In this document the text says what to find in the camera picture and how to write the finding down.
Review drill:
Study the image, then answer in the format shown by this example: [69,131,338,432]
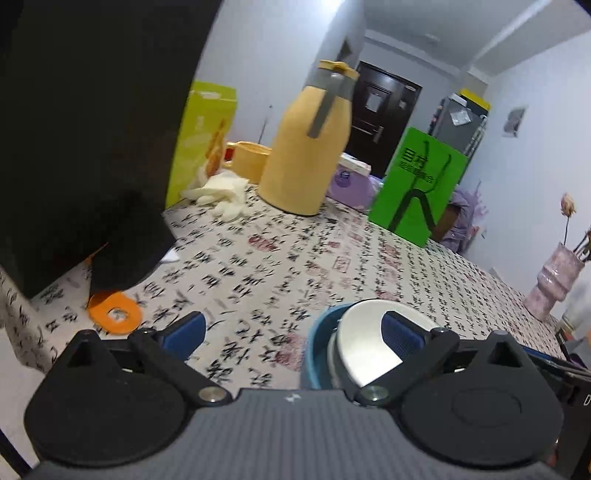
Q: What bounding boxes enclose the drinking glass with straw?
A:
[562,281,590,340]

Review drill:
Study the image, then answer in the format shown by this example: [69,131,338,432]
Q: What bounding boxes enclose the green paper shopping bag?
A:
[369,127,468,247]

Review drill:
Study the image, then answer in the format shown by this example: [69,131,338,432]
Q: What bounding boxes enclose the calligraphy print tablecloth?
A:
[0,181,569,393]

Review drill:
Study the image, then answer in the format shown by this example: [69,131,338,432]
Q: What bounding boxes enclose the wooden chair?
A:
[431,204,461,243]

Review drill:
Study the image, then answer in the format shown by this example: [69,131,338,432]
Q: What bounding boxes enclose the purple tissue pack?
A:
[327,165,383,213]

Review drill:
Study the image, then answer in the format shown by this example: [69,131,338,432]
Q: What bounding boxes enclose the blue bowl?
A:
[300,303,353,390]

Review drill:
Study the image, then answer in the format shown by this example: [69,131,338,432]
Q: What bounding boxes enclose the yellow mug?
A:
[222,141,271,184]

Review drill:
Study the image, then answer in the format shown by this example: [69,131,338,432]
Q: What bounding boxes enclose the dark entrance door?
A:
[345,61,422,179]

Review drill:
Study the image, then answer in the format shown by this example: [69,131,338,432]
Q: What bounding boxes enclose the orange tape roll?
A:
[86,291,142,335]

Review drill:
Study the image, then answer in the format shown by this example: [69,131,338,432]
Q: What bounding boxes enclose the white rubber gloves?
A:
[181,170,249,222]

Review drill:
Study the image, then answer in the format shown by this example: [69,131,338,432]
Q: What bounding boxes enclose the yellow box on refrigerator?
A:
[460,88,491,111]

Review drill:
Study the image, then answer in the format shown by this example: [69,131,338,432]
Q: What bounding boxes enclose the yellow thermos jug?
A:
[257,60,359,217]

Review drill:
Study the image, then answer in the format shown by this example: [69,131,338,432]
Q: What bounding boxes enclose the black paper shopping bag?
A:
[1,1,219,298]

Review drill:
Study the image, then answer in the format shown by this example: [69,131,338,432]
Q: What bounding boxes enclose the white black-rimmed bowl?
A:
[327,330,362,390]
[337,299,438,387]

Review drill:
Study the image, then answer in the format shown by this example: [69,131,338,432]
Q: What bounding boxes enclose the pink textured vase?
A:
[523,243,585,322]

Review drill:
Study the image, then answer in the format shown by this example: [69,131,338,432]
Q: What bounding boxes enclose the white flat box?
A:
[339,153,372,177]

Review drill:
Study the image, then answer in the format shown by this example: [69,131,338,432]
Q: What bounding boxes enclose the purple puffer jacket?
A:
[441,186,488,255]

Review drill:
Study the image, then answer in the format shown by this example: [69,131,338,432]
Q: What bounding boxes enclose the yellow-green snack box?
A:
[165,81,238,208]

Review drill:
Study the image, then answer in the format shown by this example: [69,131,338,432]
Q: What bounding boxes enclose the grey refrigerator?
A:
[428,93,490,160]

